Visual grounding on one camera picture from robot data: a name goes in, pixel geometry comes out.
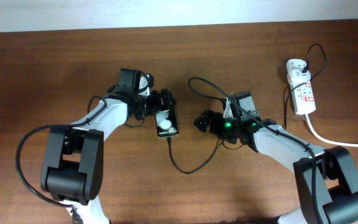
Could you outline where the white power strip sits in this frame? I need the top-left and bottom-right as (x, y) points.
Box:
(288, 80), (316, 115)

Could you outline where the white USB wall charger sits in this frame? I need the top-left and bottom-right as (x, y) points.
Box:
(286, 58), (311, 85)

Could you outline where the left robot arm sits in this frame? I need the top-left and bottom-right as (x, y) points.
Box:
(40, 68), (175, 223)

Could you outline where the white power strip cord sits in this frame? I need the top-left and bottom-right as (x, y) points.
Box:
(303, 113), (358, 151)

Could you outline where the black USB charging cable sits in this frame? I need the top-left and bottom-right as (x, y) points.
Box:
(165, 42), (327, 175)

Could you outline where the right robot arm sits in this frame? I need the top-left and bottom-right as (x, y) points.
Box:
(194, 91), (358, 224)

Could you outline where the black smartphone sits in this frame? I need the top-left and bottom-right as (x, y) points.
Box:
(155, 106), (179, 138)

